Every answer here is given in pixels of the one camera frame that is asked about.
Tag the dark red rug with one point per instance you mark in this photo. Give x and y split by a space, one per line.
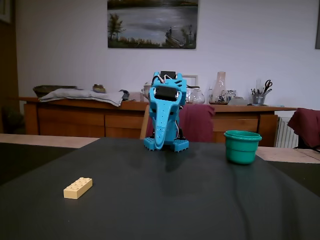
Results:
197 122

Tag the blue gripper body black servo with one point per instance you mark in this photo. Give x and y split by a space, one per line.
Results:
166 95

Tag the dark shallow bowl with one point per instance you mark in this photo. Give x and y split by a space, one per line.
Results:
47 89

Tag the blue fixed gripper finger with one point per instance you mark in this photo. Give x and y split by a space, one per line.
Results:
160 120

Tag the pink glass flask vase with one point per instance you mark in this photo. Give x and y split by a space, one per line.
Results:
219 90

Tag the lidded glass jar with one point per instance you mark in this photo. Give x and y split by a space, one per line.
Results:
147 92

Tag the blue white patterned mug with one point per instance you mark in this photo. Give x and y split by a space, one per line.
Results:
232 94

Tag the white radiator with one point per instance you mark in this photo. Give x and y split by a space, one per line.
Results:
286 133

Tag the wooden sideboard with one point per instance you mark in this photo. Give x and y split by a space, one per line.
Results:
75 120

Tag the large grey table mat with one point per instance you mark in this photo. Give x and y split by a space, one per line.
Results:
160 200

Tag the grey folded cloth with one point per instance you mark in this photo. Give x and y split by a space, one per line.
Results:
82 95

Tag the white picture frame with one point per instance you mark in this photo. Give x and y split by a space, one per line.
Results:
196 81

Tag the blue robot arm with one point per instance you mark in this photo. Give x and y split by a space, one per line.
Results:
156 76

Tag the small ceramic pot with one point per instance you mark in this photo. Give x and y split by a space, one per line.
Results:
99 88

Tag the lake landscape painting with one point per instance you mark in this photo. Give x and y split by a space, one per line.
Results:
152 25

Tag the round glass bowl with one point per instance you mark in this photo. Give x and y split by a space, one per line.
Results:
196 97

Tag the blue lattice robot base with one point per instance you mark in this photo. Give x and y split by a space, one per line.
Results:
181 145

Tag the chair with maroon cover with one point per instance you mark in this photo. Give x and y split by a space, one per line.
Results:
307 125

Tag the cream lego brick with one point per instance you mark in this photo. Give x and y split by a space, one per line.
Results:
77 188

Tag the dark inset table mat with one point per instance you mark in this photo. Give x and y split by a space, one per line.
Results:
300 175
25 160

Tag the grey stone ornament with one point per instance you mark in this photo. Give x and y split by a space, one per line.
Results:
238 101

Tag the green plastic cup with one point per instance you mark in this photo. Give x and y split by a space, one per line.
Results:
241 150

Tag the metal pen holder cup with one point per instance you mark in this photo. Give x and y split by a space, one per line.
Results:
258 99

